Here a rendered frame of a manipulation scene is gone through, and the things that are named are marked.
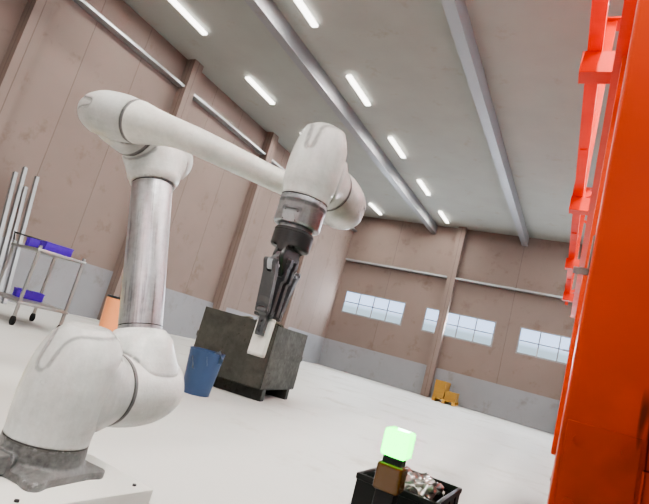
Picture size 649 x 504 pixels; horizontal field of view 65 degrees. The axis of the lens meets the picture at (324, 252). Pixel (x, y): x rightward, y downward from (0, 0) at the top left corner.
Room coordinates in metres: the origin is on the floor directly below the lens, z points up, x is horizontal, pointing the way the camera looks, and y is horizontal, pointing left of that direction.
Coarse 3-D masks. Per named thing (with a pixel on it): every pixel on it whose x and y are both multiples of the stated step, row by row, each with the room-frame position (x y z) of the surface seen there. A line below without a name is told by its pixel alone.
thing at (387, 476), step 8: (384, 464) 0.79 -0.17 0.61; (376, 472) 0.80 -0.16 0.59; (384, 472) 0.79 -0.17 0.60; (392, 472) 0.79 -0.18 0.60; (400, 472) 0.78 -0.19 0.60; (376, 480) 0.79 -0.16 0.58; (384, 480) 0.79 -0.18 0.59; (392, 480) 0.78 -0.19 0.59; (400, 480) 0.78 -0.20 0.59; (376, 488) 0.80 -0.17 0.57; (384, 488) 0.79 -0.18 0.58; (392, 488) 0.78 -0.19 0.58; (400, 488) 0.79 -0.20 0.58
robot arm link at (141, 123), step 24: (120, 120) 1.07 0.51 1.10; (144, 120) 1.05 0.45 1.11; (168, 120) 1.04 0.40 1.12; (144, 144) 1.12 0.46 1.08; (168, 144) 1.06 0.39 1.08; (192, 144) 1.04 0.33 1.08; (216, 144) 1.05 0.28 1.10; (240, 168) 1.07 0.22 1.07; (264, 168) 1.08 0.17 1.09; (360, 192) 1.03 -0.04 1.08; (336, 216) 1.02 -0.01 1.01; (360, 216) 1.07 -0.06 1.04
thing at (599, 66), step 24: (600, 0) 2.96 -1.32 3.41; (624, 0) 2.43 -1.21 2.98; (600, 24) 3.17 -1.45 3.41; (624, 24) 2.60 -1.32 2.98; (600, 48) 3.40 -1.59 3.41; (624, 48) 2.79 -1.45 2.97; (600, 72) 3.41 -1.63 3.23; (600, 96) 6.10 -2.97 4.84; (600, 144) 3.96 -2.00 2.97; (600, 168) 4.37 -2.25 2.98; (576, 192) 6.01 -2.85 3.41; (576, 216) 6.78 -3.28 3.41; (576, 240) 7.77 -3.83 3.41; (576, 264) 8.73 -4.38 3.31; (576, 288) 9.09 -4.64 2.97
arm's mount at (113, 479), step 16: (96, 464) 1.14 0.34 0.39; (0, 480) 0.93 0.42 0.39; (96, 480) 1.06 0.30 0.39; (112, 480) 1.08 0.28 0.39; (128, 480) 1.11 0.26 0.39; (0, 496) 0.88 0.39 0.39; (16, 496) 0.89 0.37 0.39; (32, 496) 0.91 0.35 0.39; (48, 496) 0.93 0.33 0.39; (64, 496) 0.95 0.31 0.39; (80, 496) 0.96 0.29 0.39; (96, 496) 0.98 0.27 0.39; (112, 496) 1.01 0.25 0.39; (128, 496) 1.04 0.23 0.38; (144, 496) 1.08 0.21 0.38
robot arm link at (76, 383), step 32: (64, 352) 0.97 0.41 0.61; (96, 352) 0.99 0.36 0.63; (32, 384) 0.96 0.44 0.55; (64, 384) 0.96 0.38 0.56; (96, 384) 0.99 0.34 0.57; (128, 384) 1.08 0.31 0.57; (32, 416) 0.95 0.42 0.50; (64, 416) 0.97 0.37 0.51; (96, 416) 1.02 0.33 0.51; (64, 448) 0.98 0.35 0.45
